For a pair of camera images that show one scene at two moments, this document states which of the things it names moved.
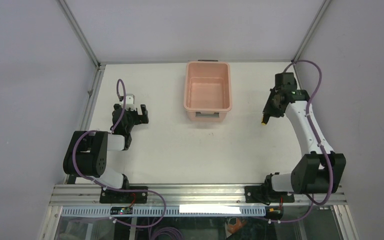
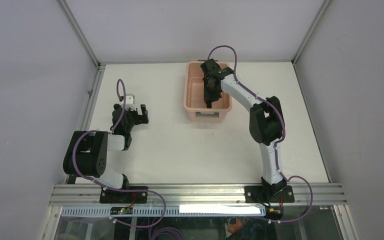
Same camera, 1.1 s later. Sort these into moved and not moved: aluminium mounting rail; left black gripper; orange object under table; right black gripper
Moved: right black gripper
Not moved: left black gripper; aluminium mounting rail; orange object under table
